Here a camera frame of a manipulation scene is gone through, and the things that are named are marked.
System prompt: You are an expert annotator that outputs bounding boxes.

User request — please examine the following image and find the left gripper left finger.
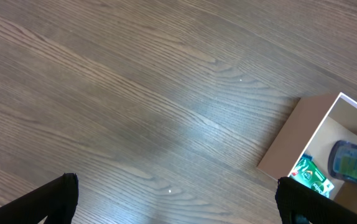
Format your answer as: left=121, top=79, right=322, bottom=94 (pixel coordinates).
left=0, top=173, right=79, bottom=224

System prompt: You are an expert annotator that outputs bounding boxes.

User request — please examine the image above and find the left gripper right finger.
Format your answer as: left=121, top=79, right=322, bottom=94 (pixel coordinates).
left=275, top=177, right=357, bottom=224

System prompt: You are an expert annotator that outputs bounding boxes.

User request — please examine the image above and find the green soap packet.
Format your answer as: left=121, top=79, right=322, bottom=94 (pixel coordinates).
left=290, top=157, right=335, bottom=198

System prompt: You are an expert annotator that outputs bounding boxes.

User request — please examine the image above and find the clear bottle dark liquid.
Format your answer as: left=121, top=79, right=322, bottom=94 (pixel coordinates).
left=328, top=141, right=357, bottom=184

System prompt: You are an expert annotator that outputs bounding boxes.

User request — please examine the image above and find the blue disposable razor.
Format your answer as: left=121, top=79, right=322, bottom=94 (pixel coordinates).
left=302, top=154, right=313, bottom=161

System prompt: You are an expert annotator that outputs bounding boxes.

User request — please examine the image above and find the white cardboard box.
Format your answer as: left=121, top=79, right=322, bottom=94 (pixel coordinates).
left=257, top=92, right=357, bottom=213

